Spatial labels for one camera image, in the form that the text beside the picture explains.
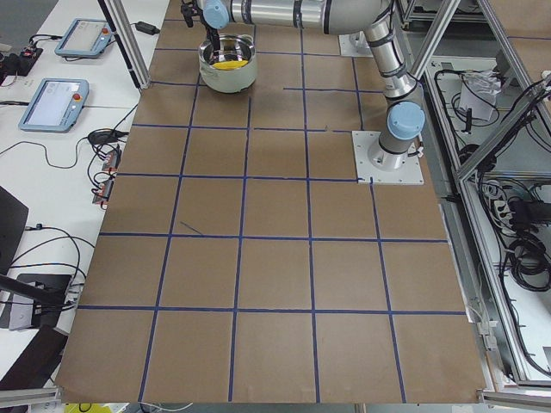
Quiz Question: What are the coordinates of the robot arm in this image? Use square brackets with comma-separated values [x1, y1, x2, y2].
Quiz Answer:
[181, 0, 425, 172]

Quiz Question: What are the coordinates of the aluminium frame post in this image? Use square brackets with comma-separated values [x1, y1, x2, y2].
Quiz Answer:
[97, 0, 151, 90]

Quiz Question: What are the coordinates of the yellow corn cob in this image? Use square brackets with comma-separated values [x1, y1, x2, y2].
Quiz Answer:
[213, 60, 249, 71]

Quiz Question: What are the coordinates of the near teach pendant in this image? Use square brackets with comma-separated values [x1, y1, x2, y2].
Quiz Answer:
[18, 78, 90, 133]

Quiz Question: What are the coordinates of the far teach pendant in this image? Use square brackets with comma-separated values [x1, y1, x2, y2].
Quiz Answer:
[54, 18, 113, 59]

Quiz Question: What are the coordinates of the black power brick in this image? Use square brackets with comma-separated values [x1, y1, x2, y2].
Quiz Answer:
[135, 21, 160, 35]

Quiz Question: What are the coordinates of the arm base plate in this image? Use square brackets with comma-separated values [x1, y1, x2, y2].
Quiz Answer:
[338, 31, 373, 58]
[352, 131, 424, 186]

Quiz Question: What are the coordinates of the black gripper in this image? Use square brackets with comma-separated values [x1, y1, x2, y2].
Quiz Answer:
[180, 0, 219, 53]

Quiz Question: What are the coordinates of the teach pendant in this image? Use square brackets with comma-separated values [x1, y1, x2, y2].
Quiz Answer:
[54, 18, 113, 59]
[18, 78, 90, 133]

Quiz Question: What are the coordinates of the pale green cooking pot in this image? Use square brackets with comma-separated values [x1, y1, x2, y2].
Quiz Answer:
[198, 34, 257, 94]

